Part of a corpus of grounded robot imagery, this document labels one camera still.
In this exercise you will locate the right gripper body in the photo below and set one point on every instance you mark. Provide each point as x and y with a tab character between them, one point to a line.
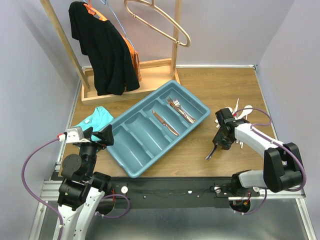
227	137

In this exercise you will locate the white ceramic spoon left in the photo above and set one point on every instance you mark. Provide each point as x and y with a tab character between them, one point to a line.
223	114

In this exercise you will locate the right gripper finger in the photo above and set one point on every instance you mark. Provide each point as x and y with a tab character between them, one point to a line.
227	144
219	139

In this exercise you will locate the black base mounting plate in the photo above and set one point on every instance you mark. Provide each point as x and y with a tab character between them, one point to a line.
175	192

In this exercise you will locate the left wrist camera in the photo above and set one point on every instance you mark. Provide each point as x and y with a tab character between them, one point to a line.
74	135

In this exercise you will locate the wooden clothes rack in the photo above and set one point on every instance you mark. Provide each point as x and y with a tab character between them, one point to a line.
154	73

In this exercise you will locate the blue-grey plastic cutlery tray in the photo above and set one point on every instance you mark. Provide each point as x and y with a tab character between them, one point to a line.
143	147

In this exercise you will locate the aluminium frame rail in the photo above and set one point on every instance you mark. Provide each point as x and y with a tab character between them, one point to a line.
114	206

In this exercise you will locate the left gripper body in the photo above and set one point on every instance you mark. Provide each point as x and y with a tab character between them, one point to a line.
91	145

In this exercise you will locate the copper metal hanger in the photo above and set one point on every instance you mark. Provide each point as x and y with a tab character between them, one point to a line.
154	12

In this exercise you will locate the blue wire hanger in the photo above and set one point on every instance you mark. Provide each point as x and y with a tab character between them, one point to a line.
106	2

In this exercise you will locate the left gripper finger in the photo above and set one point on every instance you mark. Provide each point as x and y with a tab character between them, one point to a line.
105	136
87	134

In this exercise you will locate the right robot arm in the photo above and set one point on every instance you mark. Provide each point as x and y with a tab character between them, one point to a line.
282	163

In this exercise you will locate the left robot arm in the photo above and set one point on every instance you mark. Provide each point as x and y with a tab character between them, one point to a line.
82	188

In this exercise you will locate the black t-shirt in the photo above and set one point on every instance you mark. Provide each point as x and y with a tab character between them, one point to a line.
103	44

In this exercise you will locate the orange garment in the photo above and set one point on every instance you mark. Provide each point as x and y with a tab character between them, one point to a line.
131	53

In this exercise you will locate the dark copper fork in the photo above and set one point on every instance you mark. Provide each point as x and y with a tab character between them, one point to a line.
170	102

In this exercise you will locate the copper knife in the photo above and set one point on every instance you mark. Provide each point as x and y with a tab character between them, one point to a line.
164	123

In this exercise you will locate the orange plastic hanger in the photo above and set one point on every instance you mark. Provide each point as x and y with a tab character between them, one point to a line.
92	11

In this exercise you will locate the teal folded t-shirt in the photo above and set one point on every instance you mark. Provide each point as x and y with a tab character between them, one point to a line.
98	120

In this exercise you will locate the large white ceramic spoon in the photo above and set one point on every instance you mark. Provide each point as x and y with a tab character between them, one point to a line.
246	111

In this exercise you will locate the silver fork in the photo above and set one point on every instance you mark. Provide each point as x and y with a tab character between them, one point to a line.
188	117

